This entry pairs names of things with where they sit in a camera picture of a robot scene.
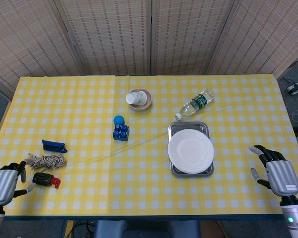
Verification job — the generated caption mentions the bundle of speckled rope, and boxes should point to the bundle of speckled rope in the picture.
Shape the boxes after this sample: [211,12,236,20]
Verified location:
[26,153,67,171]

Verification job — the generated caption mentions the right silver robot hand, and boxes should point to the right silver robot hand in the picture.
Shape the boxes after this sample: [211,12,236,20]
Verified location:
[248,145,298,198]

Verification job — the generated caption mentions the black and red tape measure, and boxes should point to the black and red tape measure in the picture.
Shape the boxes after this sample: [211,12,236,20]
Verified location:
[32,173,62,188]

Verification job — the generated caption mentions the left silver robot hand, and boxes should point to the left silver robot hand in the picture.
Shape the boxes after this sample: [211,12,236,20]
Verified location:
[0,161,36,206]

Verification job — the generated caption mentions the blue stapler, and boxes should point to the blue stapler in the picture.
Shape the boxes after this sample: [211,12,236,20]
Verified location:
[41,139,68,153]

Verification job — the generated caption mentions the beige ceramic bowl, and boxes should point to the beige ceramic bowl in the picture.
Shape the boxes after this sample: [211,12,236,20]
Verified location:
[130,88,153,112]

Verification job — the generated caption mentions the white round plate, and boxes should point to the white round plate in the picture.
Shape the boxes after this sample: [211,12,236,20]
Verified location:
[167,129,215,174]

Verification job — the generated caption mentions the clear plastic water bottle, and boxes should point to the clear plastic water bottle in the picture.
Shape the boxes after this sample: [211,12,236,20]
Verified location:
[174,88,216,121]

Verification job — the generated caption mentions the white paper cup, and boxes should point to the white paper cup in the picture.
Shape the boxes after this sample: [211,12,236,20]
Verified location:
[126,90,147,105]

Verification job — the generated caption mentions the black floor cables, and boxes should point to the black floor cables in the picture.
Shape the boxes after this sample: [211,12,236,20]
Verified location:
[69,220,98,238]

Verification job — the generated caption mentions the woven folding screen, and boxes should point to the woven folding screen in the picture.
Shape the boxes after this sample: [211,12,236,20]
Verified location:
[0,0,298,100]

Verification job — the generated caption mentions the steel rectangular tray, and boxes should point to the steel rectangular tray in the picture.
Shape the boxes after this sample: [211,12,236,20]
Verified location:
[168,120,215,178]

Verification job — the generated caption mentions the blue chair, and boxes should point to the blue chair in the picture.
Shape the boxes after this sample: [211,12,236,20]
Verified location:
[93,220,201,238]

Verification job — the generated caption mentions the blue building block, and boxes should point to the blue building block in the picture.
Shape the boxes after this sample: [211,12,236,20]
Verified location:
[112,123,130,142]

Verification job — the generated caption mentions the white power strip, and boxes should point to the white power strip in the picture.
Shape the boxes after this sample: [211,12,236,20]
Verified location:
[288,79,298,96]

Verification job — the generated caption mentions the yellow checkered tablecloth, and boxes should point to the yellow checkered tablecloth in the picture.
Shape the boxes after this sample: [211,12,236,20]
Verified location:
[0,74,298,218]

